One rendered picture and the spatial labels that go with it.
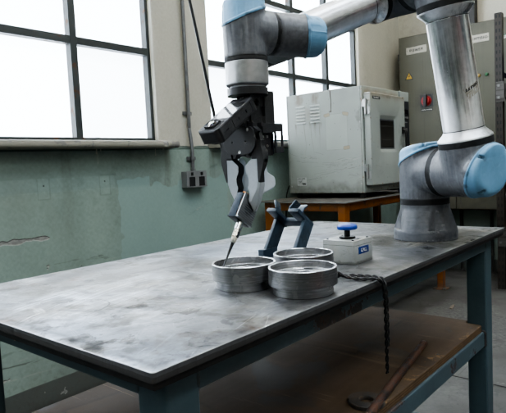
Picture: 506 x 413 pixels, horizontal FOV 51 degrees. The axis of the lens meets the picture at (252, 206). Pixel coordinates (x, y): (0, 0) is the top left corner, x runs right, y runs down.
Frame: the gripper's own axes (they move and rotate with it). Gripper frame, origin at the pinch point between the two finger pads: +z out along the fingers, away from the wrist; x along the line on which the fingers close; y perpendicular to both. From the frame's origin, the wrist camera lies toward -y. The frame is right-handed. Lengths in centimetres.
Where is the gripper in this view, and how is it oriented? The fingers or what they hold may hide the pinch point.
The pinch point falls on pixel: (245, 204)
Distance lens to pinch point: 92.5
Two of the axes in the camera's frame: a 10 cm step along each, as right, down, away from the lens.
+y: 6.4, -0.9, 7.6
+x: -7.7, -0.1, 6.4
